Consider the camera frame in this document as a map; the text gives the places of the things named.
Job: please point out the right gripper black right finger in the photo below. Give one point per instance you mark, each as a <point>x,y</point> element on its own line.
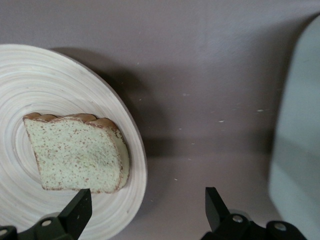
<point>217,215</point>

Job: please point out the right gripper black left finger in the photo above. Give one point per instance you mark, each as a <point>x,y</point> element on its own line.
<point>72,217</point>

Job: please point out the slice of toast bread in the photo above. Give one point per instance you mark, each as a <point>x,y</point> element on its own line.
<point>75,155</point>

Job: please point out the round wooden plate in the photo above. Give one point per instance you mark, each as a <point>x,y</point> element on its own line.
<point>50,82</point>

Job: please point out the beige chrome-topped toaster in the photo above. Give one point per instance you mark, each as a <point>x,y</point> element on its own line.
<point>300,125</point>

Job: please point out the brown table cover mat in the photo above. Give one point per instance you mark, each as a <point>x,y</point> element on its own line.
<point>200,75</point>

